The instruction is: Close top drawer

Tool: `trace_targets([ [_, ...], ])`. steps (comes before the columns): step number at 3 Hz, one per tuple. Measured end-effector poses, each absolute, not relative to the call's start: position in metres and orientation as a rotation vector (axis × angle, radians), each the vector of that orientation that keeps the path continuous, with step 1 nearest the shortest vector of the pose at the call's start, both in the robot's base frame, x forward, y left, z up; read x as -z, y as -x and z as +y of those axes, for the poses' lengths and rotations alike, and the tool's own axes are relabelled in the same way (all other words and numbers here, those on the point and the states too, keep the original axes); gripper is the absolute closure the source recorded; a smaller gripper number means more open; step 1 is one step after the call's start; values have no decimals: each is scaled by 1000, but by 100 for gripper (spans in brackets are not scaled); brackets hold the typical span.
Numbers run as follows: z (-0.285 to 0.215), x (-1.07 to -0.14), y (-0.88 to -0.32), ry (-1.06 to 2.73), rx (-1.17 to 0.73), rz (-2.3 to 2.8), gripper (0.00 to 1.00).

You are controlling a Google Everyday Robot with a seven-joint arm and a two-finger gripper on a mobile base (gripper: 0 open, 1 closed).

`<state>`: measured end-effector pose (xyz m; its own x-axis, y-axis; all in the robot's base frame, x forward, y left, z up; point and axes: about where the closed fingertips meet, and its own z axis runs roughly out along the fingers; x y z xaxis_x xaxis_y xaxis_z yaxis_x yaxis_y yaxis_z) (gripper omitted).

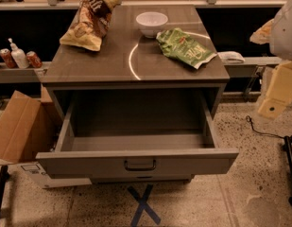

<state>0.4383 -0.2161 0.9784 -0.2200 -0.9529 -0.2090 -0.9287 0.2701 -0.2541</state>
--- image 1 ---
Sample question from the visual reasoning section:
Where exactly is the white bowl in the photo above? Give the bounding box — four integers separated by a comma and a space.
136, 11, 168, 38

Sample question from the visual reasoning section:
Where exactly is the green chip bag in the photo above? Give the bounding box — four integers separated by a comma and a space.
156, 27, 216, 69

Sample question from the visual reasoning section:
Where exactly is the white folded cloth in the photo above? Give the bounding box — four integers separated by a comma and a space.
218, 51, 245, 64

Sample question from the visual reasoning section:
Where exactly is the red soda can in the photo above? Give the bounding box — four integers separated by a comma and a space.
26, 51, 43, 68
0, 48, 17, 68

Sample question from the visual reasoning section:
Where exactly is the grey drawer cabinet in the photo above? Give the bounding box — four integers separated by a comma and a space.
41, 4, 231, 185

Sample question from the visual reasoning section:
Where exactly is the grey middle drawer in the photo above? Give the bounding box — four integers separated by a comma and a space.
90, 174, 195, 183

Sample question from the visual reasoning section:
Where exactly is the brown cardboard box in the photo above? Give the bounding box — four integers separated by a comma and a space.
0, 87, 62, 164

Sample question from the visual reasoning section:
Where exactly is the grey top drawer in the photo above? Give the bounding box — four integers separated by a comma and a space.
37, 89, 238, 179

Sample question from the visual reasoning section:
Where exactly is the white cardboard box flap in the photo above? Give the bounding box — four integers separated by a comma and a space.
19, 162, 92, 189

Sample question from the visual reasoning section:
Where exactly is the white pump bottle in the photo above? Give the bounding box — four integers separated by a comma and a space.
9, 38, 29, 69

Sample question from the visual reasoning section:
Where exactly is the grey drawer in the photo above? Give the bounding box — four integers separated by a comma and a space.
90, 174, 195, 183
37, 89, 238, 179

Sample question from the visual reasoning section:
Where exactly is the brown yellow chip bag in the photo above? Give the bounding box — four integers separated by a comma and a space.
60, 0, 120, 51

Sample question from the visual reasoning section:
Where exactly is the black cable on floor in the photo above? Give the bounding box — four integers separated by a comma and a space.
245, 114, 286, 140

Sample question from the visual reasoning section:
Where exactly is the left red soda can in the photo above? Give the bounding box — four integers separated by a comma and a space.
0, 48, 17, 68

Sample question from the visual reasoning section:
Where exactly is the black stand left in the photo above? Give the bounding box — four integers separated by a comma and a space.
0, 166, 9, 213

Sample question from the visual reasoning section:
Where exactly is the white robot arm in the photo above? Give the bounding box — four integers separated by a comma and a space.
258, 0, 292, 119

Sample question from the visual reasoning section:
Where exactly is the right red soda can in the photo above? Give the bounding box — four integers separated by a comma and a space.
26, 51, 43, 68

